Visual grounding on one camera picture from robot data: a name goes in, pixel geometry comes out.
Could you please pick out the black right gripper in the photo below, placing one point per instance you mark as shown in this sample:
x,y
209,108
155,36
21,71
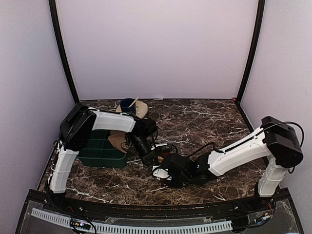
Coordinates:
x,y
175,184

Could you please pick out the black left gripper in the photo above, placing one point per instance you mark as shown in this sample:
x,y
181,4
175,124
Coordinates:
x,y
149,157

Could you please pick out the striped cream red sock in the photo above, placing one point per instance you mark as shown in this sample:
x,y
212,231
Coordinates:
x,y
162,155

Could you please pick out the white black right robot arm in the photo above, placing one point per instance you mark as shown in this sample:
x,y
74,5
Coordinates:
x,y
274,139

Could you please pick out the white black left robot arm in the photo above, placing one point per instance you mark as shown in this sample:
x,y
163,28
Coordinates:
x,y
77,127

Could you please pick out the tan brown sock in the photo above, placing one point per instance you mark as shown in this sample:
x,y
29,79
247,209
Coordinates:
x,y
118,141

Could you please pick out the cream ceramic saucer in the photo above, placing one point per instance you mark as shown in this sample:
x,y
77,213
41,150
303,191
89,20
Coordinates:
x,y
141,109

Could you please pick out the green plastic divided tray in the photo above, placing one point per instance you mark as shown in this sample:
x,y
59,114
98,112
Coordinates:
x,y
99,152

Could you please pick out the blue enamel mug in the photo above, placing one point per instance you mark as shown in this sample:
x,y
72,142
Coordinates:
x,y
124,105

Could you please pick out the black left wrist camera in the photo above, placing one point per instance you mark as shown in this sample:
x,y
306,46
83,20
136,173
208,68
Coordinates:
x,y
149,126

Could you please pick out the white slotted cable duct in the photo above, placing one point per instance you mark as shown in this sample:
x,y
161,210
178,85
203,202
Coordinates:
x,y
134,226

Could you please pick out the black left corner post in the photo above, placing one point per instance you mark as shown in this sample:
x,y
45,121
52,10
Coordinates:
x,y
61,49

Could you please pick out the black corner post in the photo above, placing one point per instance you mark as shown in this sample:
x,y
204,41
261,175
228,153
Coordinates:
x,y
252,51
61,49

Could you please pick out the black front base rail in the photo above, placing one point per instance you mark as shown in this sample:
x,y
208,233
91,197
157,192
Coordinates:
x,y
225,209

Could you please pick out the black right corner post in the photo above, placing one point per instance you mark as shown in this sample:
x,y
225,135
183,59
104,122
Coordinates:
x,y
252,51

